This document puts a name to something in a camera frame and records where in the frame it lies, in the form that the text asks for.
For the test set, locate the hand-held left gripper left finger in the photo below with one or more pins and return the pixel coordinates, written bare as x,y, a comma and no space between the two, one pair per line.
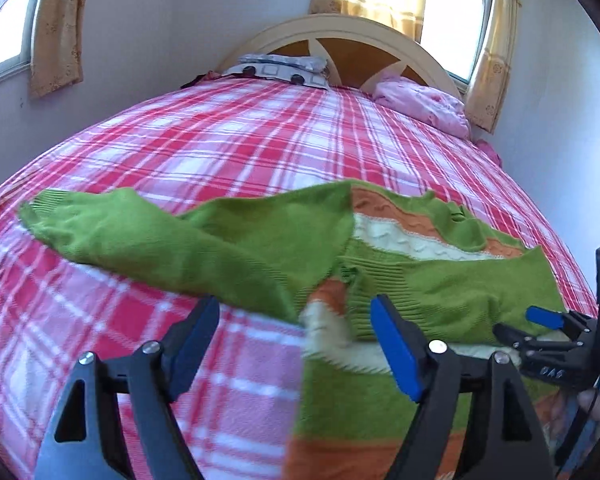
196,347

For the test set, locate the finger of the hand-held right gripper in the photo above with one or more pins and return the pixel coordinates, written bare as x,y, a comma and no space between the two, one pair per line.
510,334
542,316

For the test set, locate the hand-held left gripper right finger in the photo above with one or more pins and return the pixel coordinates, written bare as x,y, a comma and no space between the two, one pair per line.
395,350

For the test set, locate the green orange knit sweater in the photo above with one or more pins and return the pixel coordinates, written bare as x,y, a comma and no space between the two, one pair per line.
230,250

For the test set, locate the pink cloth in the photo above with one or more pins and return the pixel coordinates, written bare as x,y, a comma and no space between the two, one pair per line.
490,152

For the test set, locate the red plaid bed sheet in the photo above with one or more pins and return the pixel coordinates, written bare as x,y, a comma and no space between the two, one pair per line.
230,135

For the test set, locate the pink pillow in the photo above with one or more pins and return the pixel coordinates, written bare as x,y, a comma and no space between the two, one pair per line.
420,102

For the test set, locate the dark cloth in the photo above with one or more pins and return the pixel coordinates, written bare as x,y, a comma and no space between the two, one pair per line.
200,80

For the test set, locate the white black patterned pillow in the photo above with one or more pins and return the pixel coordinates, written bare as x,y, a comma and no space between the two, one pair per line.
280,76

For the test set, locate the grey floral pillow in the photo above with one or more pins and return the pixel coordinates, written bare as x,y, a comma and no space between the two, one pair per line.
285,61

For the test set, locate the cream wooden headboard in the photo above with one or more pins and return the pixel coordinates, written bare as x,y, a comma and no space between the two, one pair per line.
355,52

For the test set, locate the white framed window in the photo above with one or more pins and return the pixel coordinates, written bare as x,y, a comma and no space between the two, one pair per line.
5,25
455,15

